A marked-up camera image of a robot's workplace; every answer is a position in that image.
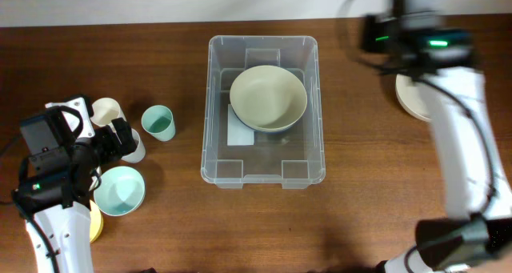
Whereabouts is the mint green cup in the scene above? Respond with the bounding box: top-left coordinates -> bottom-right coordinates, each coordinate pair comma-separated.
141,105 -> 176,142

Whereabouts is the cream bowl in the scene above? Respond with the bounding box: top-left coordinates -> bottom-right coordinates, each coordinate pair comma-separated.
230,65 -> 308,129
395,74 -> 430,122

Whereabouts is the dark blue bowl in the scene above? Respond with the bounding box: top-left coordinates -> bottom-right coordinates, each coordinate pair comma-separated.
237,117 -> 301,134

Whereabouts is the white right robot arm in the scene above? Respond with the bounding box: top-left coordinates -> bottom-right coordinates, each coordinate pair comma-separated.
361,15 -> 511,272

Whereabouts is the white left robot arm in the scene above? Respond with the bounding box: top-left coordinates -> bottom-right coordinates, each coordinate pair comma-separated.
11,118 -> 136,272

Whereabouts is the grey translucent cup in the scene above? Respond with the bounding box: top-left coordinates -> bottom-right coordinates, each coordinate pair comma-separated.
122,127 -> 146,164

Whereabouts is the cream cup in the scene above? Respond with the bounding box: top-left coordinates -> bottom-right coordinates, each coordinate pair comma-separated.
90,98 -> 126,129

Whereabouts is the mint green small bowl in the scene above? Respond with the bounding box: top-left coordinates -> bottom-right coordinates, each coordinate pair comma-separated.
94,166 -> 146,217

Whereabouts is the yellow small bowl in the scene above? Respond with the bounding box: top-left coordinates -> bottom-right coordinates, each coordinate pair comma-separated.
90,201 -> 103,243

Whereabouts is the clear plastic storage bin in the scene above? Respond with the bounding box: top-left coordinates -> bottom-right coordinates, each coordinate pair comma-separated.
201,35 -> 326,189

